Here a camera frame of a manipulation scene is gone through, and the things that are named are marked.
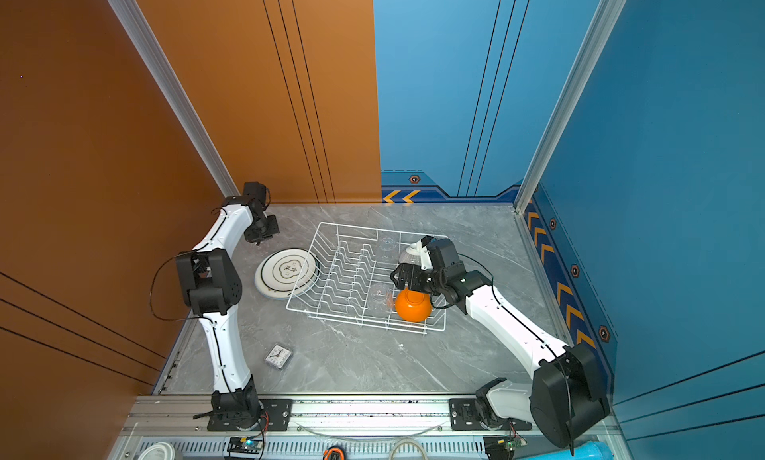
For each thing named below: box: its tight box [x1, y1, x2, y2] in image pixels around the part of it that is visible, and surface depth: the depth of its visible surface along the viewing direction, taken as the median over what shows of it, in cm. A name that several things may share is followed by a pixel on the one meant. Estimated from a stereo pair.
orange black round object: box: [322, 445, 346, 460], surface depth 67 cm
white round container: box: [137, 442, 176, 460], surface depth 65 cm
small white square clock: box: [264, 344, 292, 370], surface depth 83 cm
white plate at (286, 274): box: [254, 247, 320, 301], surface depth 98 cm
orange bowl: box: [395, 286, 433, 323], surface depth 89 cm
